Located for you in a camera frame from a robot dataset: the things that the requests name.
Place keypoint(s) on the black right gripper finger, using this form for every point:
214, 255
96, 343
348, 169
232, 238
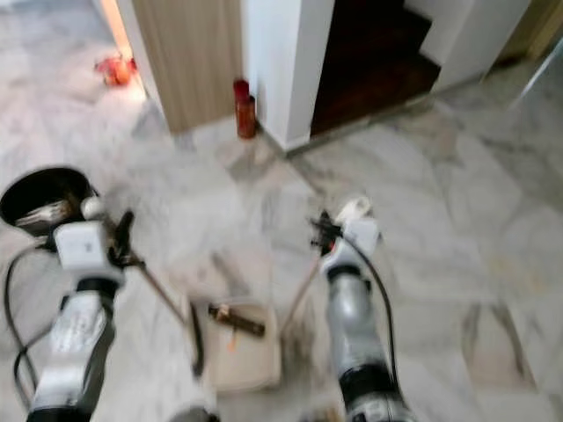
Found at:
322, 220

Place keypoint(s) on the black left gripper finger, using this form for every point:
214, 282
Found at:
124, 230

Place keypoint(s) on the beige hand broom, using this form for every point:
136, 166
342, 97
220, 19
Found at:
197, 347

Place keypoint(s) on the brown stick-shaped wrapper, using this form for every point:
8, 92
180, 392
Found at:
237, 321

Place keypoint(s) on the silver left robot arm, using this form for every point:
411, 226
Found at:
75, 352

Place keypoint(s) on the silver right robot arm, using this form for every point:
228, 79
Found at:
356, 334

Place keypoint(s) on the red orange floor ornament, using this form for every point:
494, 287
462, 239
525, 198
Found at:
116, 70

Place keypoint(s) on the crumpled wrapper trash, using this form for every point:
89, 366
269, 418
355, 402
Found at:
62, 214

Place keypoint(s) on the round black waste bin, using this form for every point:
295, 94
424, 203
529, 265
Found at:
31, 189

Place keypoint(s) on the red-brown spray can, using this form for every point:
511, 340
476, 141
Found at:
245, 112

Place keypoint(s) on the dark brown wooden stair step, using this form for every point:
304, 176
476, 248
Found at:
369, 61

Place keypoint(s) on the grey robot left foot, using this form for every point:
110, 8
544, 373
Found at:
193, 414

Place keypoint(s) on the light wooden door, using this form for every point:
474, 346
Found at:
193, 61

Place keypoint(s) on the light wooden cabinet panel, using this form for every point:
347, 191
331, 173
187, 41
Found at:
537, 25

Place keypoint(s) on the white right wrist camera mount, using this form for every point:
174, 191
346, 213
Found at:
356, 239

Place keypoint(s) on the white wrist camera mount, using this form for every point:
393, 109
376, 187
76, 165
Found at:
79, 251
356, 239

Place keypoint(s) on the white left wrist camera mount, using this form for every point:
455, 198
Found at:
79, 251

